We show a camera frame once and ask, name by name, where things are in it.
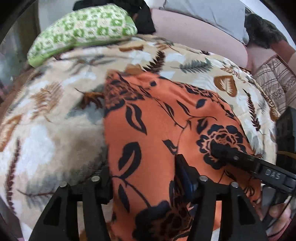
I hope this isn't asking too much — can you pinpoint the orange black floral blouse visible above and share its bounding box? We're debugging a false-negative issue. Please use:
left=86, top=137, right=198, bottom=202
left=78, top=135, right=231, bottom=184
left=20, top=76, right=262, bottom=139
left=104, top=70, right=260, bottom=240

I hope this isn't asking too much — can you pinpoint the person right hand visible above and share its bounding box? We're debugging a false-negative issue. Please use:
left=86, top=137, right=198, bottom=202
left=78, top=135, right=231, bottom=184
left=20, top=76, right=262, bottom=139
left=267, top=203, right=292, bottom=237

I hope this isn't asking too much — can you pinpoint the striped beige cushion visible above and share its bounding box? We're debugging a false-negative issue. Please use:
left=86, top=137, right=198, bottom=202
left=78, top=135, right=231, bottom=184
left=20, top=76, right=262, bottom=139
left=254, top=56, right=295, bottom=114

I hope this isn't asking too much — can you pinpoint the cream leaf print blanket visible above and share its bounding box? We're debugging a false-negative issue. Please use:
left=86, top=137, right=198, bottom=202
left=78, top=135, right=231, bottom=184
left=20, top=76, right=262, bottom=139
left=1, top=35, right=279, bottom=240

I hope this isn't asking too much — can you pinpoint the grey pillow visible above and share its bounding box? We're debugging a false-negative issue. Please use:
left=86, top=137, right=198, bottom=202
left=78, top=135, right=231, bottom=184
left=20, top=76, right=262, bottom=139
left=151, top=1, right=249, bottom=45

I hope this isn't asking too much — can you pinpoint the black cloth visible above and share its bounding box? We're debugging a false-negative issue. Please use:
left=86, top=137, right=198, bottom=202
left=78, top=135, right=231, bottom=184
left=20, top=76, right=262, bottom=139
left=73, top=0, right=156, bottom=35

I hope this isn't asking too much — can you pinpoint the green white patterned pillow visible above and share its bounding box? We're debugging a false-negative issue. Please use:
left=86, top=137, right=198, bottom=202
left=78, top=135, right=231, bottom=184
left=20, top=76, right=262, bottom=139
left=27, top=4, right=137, bottom=67

